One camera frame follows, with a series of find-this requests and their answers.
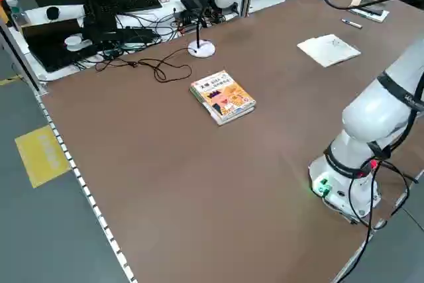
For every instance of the white lined notebook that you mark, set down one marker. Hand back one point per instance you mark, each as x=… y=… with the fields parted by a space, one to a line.
x=328 y=51

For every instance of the blue white whiteboard marker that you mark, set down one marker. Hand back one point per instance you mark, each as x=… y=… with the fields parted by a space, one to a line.
x=351 y=23

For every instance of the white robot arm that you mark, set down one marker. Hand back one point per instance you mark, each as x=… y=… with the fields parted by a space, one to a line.
x=364 y=114

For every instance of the black keyboard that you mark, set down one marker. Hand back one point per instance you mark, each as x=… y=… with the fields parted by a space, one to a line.
x=139 y=3

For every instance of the small circuit board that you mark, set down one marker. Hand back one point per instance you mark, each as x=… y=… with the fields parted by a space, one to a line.
x=187 y=21

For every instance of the white desk lamp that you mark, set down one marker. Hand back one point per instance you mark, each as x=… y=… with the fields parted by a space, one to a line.
x=202 y=49

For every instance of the white round gadget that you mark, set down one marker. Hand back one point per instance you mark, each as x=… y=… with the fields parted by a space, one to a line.
x=74 y=42

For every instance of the black cup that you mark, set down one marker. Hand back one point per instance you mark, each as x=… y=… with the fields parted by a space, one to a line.
x=53 y=13

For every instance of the orange illustrated book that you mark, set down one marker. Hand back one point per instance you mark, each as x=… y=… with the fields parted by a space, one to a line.
x=225 y=97

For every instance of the black laptop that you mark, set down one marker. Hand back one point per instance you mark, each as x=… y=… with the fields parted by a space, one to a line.
x=49 y=47

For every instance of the clear bottle white cap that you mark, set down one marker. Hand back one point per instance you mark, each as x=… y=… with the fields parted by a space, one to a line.
x=13 y=11

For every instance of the yellow emergency stop box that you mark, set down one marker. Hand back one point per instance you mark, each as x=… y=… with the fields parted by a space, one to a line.
x=2 y=14

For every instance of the dark book with hands cover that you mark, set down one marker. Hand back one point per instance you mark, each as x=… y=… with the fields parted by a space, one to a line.
x=372 y=10

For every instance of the white and blue book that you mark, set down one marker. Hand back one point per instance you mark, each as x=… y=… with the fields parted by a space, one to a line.
x=374 y=18

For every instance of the yellow floor sticker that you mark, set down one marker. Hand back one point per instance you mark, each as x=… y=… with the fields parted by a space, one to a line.
x=43 y=157

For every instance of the white segmented edge strip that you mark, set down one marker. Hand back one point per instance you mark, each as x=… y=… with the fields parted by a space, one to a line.
x=80 y=180

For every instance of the aluminium frame beam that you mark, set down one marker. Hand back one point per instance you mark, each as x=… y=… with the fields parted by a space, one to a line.
x=26 y=64

